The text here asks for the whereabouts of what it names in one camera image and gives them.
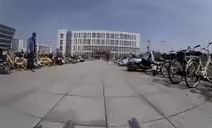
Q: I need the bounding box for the robot's own part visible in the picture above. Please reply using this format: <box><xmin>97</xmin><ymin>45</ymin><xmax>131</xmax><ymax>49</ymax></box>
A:
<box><xmin>127</xmin><ymin>117</ymin><xmax>142</xmax><ymax>128</ymax></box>
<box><xmin>62</xmin><ymin>119</ymin><xmax>76</xmax><ymax>128</ymax></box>

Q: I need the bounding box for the pale low building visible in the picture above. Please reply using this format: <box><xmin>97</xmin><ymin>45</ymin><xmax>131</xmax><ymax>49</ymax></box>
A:
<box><xmin>11</xmin><ymin>38</ymin><xmax>52</xmax><ymax>55</ymax></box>

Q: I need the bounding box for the dark glass building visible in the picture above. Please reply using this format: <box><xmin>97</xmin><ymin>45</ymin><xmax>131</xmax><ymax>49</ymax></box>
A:
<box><xmin>0</xmin><ymin>21</ymin><xmax>17</xmax><ymax>50</ymax></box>

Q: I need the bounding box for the row of bicycles and scooters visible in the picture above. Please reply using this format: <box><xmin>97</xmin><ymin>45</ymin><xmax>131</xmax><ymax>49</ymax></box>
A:
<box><xmin>113</xmin><ymin>41</ymin><xmax>212</xmax><ymax>96</ymax></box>

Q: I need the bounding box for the white building with many windows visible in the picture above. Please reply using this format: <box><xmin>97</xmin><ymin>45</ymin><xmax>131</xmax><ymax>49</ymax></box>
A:
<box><xmin>56</xmin><ymin>28</ymin><xmax>141</xmax><ymax>61</ymax></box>

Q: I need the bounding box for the row of yellow bicycles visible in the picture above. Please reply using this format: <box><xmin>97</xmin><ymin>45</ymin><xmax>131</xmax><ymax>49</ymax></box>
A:
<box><xmin>0</xmin><ymin>46</ymin><xmax>87</xmax><ymax>75</ymax></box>

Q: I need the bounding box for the street lamp pole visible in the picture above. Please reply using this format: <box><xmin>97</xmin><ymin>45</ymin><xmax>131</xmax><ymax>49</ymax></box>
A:
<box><xmin>145</xmin><ymin>40</ymin><xmax>152</xmax><ymax>53</ymax></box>

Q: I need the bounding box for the grey concrete slab pavement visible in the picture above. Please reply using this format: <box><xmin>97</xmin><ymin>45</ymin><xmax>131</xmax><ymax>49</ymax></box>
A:
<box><xmin>0</xmin><ymin>59</ymin><xmax>212</xmax><ymax>128</ymax></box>

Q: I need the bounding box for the person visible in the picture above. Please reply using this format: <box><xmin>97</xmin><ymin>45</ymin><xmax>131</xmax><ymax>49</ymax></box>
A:
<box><xmin>25</xmin><ymin>31</ymin><xmax>39</xmax><ymax>72</ymax></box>

